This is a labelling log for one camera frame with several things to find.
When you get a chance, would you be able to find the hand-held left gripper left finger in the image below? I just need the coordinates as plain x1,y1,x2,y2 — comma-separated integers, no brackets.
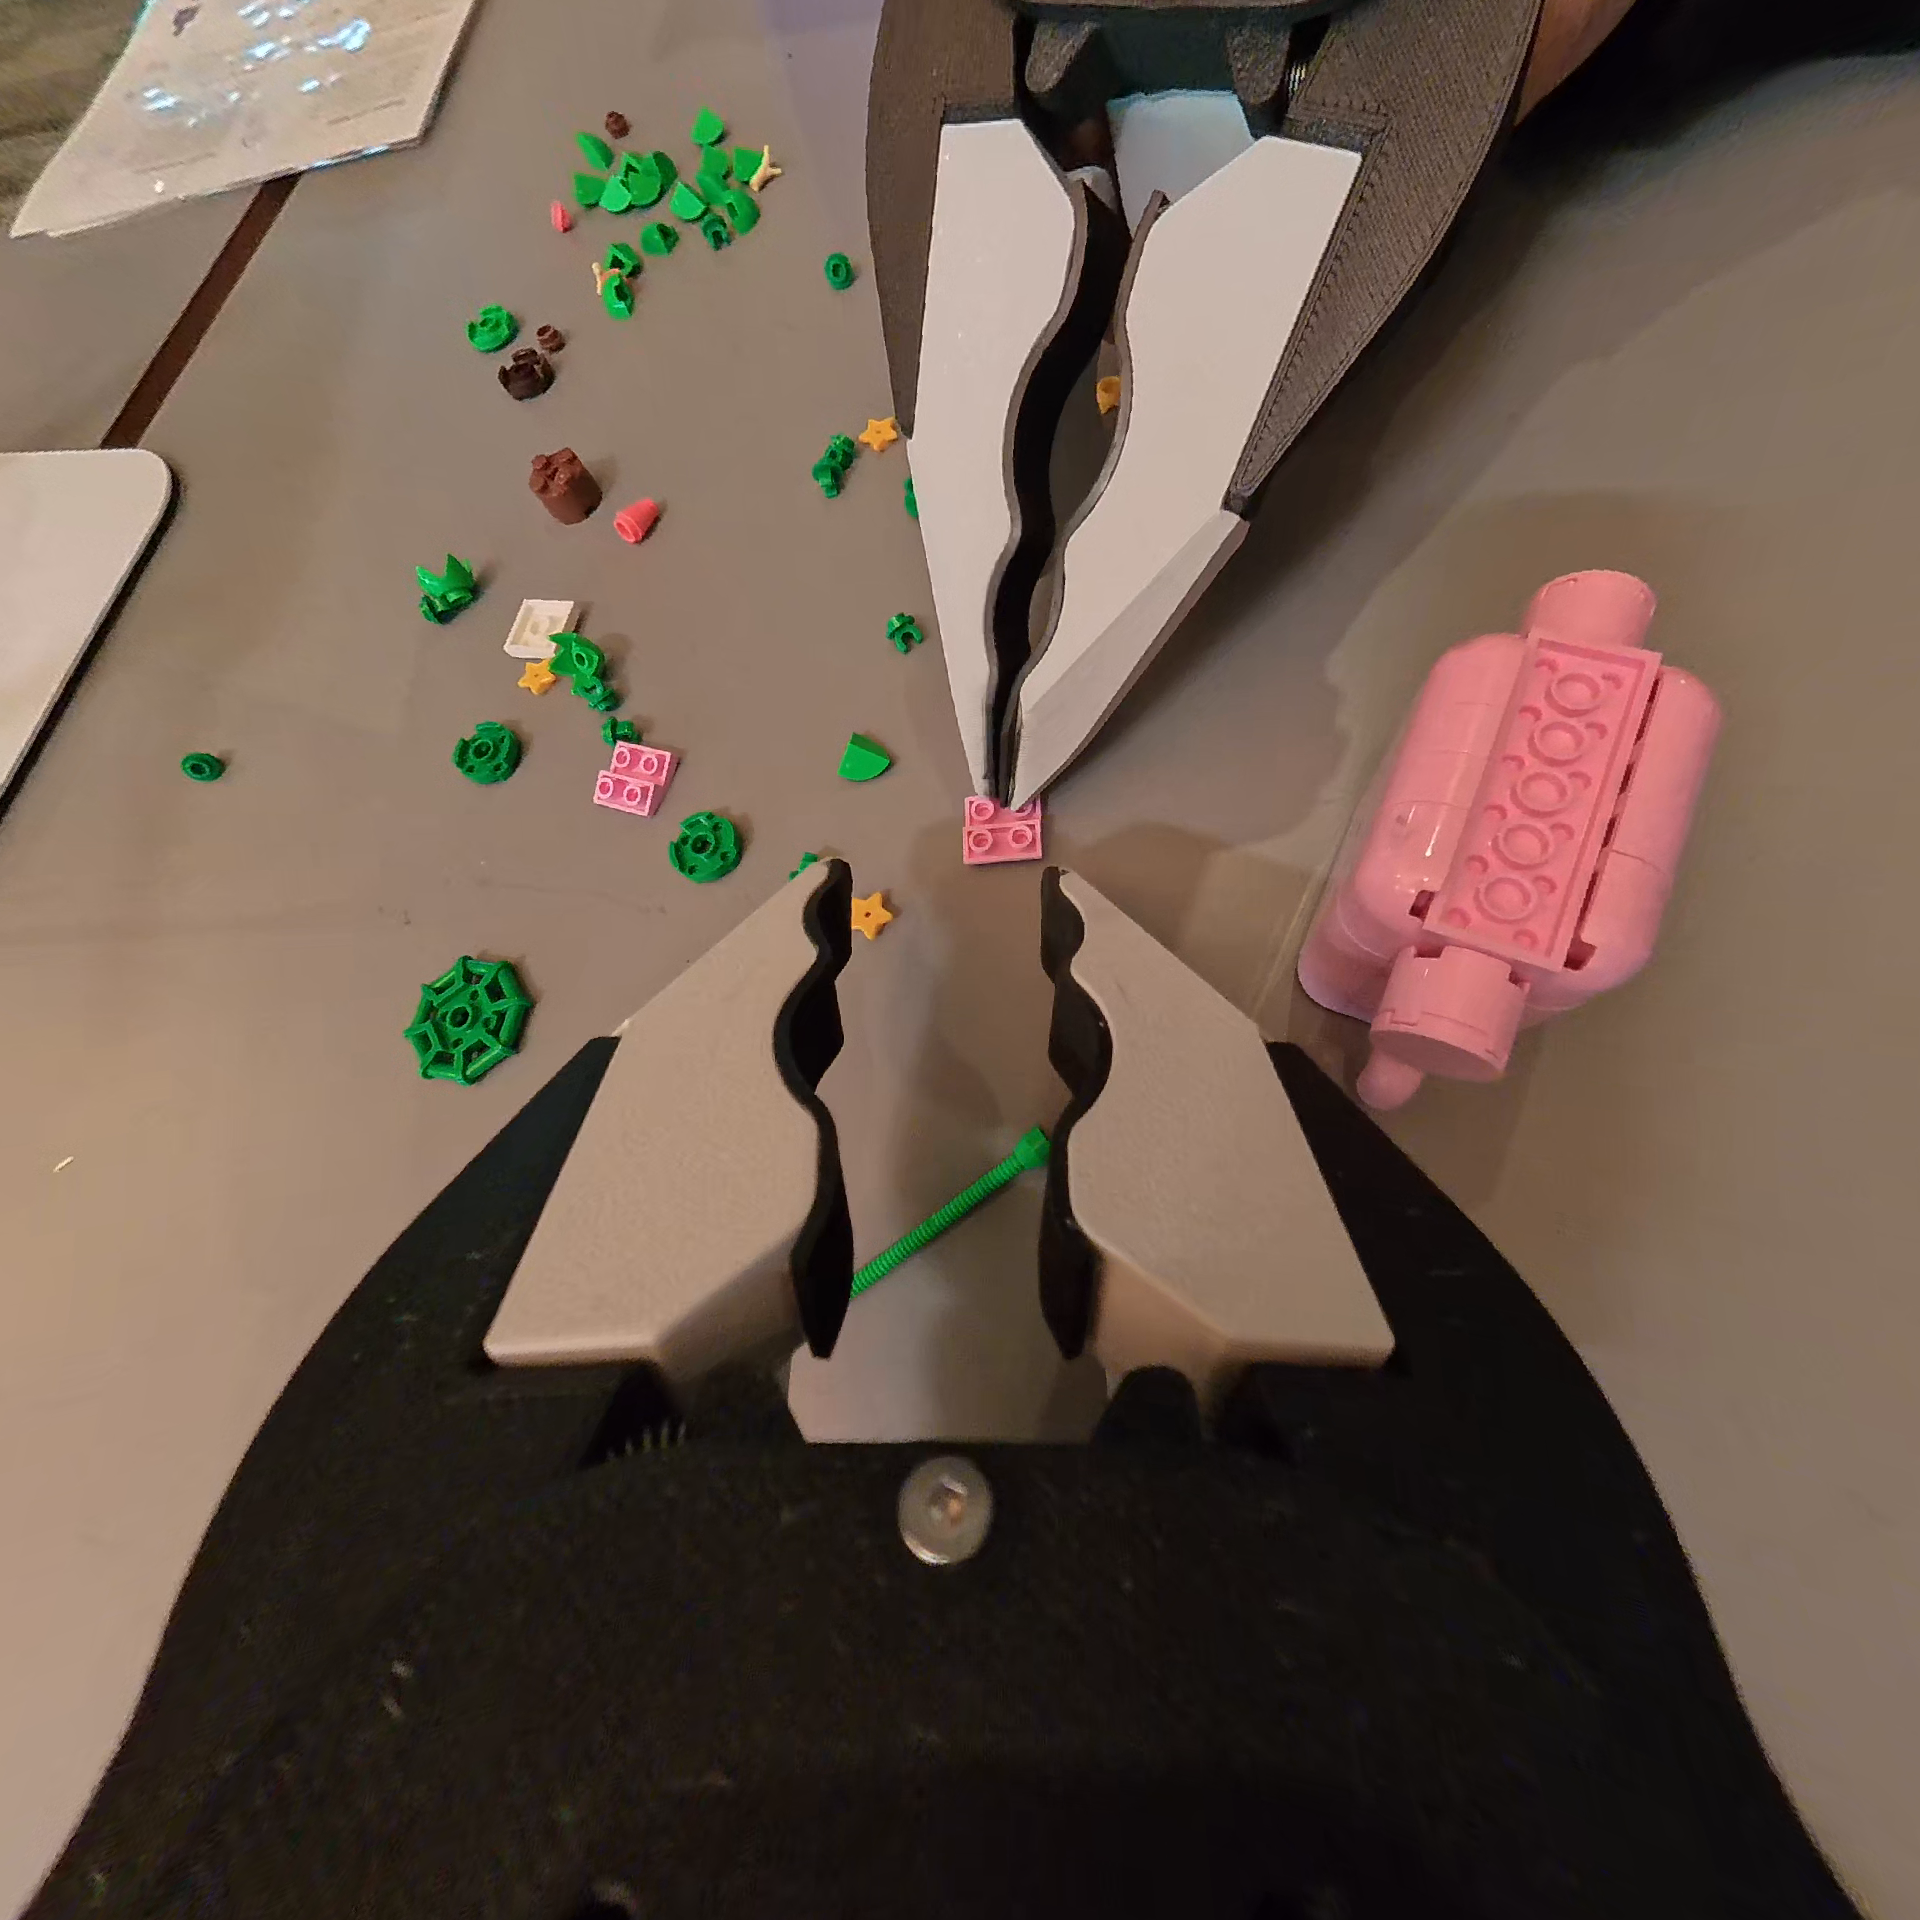
481,857,857,1404

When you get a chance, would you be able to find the pink toy brick body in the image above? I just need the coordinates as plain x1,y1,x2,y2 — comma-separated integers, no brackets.
1295,568,1724,1112

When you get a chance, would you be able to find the green round web plate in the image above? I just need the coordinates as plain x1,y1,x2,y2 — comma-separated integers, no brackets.
402,953,536,1085

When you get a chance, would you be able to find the person's right forearm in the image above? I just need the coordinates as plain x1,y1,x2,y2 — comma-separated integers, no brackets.
1522,0,1920,144

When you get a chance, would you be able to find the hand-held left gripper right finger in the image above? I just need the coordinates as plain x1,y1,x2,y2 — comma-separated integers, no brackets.
1034,864,1401,1404

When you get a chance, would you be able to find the printed paper sheet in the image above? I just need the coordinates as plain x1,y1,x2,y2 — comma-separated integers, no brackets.
7,0,481,242

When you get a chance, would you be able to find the white stand base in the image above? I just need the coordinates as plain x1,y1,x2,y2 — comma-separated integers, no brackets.
0,447,177,817

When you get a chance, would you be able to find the green toy rod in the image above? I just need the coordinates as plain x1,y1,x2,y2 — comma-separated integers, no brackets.
847,1135,1048,1300

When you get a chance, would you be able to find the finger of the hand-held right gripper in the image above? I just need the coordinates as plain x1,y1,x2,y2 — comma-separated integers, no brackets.
906,119,1126,805
1008,134,1382,812

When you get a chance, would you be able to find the pile of green leaf pieces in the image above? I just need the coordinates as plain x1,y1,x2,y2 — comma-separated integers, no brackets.
568,108,789,324

